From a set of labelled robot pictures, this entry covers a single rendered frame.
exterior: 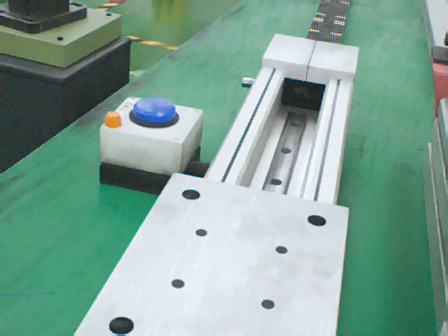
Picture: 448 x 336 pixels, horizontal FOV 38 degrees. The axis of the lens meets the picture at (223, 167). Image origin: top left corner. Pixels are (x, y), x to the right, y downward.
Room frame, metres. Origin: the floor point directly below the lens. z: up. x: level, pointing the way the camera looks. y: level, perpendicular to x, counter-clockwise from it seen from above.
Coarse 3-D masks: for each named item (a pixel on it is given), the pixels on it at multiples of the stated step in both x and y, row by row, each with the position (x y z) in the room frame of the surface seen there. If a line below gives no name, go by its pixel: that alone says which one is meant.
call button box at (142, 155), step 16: (128, 112) 0.56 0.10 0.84; (176, 112) 0.57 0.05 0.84; (192, 112) 0.58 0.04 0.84; (112, 128) 0.53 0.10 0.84; (128, 128) 0.53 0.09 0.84; (144, 128) 0.53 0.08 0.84; (160, 128) 0.54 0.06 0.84; (176, 128) 0.54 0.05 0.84; (192, 128) 0.55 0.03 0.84; (112, 144) 0.52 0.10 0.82; (128, 144) 0.52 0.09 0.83; (144, 144) 0.52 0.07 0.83; (160, 144) 0.52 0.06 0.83; (176, 144) 0.51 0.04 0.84; (192, 144) 0.55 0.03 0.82; (112, 160) 0.52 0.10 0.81; (128, 160) 0.52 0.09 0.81; (144, 160) 0.52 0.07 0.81; (160, 160) 0.52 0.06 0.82; (176, 160) 0.51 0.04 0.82; (192, 160) 0.56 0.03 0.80; (112, 176) 0.52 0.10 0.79; (128, 176) 0.52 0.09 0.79; (144, 176) 0.52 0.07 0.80; (160, 176) 0.52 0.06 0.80; (160, 192) 0.52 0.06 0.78
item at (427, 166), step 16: (432, 128) 0.63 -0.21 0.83; (432, 144) 0.60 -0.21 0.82; (432, 160) 0.59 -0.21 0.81; (432, 176) 0.56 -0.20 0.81; (432, 192) 0.53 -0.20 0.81; (432, 208) 0.51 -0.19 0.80; (432, 224) 0.49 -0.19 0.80; (432, 240) 0.47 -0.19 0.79; (432, 256) 0.45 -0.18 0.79; (432, 272) 0.44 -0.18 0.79
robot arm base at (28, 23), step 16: (16, 0) 0.86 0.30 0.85; (32, 0) 0.86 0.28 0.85; (48, 0) 0.86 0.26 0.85; (64, 0) 0.89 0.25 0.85; (0, 16) 0.85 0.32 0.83; (16, 16) 0.85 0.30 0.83; (32, 16) 0.85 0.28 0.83; (48, 16) 0.86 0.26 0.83; (64, 16) 0.88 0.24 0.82; (80, 16) 0.91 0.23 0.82; (32, 32) 0.83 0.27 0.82
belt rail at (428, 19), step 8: (424, 0) 1.32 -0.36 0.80; (432, 0) 1.29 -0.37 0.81; (440, 0) 1.29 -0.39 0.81; (424, 8) 1.29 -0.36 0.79; (432, 8) 1.22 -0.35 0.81; (440, 8) 1.23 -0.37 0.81; (424, 16) 1.25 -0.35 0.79; (432, 16) 1.17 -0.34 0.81; (440, 16) 1.17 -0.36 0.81; (424, 24) 1.22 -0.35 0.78; (432, 24) 1.11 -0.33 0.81; (440, 24) 1.12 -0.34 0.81; (432, 32) 1.07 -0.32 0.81; (440, 32) 1.07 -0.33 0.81; (432, 40) 1.04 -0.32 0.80; (440, 40) 1.02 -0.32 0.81
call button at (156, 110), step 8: (136, 104) 0.56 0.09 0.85; (144, 104) 0.56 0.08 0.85; (152, 104) 0.56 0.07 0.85; (160, 104) 0.56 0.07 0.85; (168, 104) 0.56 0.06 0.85; (136, 112) 0.55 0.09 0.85; (144, 112) 0.54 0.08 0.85; (152, 112) 0.54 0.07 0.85; (160, 112) 0.54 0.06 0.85; (168, 112) 0.55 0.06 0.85; (144, 120) 0.54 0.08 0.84; (152, 120) 0.54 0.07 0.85; (160, 120) 0.54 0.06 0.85; (168, 120) 0.55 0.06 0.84
